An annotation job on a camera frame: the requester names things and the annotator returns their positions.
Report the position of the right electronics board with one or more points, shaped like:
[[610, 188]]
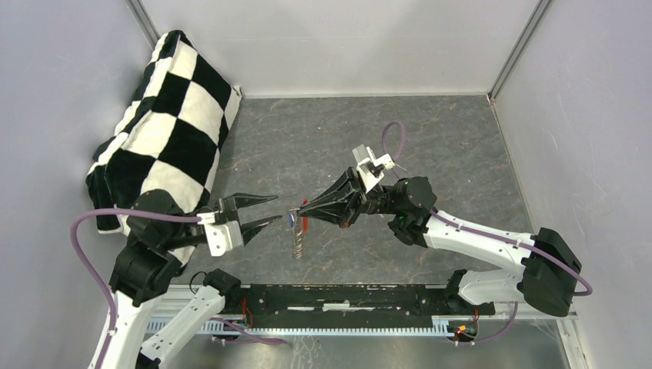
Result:
[[466, 333]]

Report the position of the electronics board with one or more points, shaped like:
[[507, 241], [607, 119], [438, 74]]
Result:
[[244, 321], [466, 333]]

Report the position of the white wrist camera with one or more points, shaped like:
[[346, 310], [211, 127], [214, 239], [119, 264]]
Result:
[[371, 169], [222, 235]]

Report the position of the left electronics board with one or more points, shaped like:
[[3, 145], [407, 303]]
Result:
[[244, 321]]

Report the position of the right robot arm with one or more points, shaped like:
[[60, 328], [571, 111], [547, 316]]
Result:
[[538, 269]]

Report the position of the white toothed cable duct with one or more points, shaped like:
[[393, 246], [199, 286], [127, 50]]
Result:
[[438, 328]]

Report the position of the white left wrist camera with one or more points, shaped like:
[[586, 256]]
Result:
[[222, 235]]

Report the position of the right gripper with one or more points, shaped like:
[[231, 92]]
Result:
[[332, 204]]

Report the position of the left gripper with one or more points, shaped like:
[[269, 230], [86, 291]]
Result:
[[230, 204]]

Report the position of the black white checkered pillow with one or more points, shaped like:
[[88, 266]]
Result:
[[171, 134]]

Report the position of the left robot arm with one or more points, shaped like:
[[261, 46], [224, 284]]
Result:
[[145, 267]]

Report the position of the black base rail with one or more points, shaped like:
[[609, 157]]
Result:
[[348, 305]]

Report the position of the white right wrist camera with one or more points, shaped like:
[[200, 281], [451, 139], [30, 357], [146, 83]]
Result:
[[371, 169]]

